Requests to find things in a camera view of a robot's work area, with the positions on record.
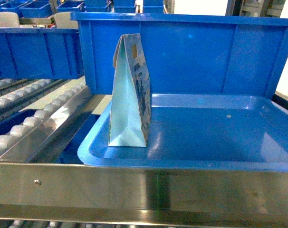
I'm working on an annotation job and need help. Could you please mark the large blue crate behind tray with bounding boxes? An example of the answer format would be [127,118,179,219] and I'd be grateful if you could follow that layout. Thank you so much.
[71,12,288,98]

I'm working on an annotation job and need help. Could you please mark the white roller track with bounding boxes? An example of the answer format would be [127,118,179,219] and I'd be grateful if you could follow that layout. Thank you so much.
[0,82,86,157]

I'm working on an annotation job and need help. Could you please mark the standing flower gift bag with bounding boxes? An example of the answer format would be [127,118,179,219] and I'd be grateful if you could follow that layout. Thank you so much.
[108,33,152,147]

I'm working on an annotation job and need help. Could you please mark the blue crate at left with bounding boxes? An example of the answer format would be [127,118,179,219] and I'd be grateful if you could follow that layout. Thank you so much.
[0,28,84,79]

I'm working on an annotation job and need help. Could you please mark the steel rack front rail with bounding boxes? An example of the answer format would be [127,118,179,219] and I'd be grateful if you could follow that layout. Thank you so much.
[0,162,288,228]

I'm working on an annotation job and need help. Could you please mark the blue plastic tray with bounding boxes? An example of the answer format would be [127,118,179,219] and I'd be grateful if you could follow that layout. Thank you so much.
[77,94,288,172]

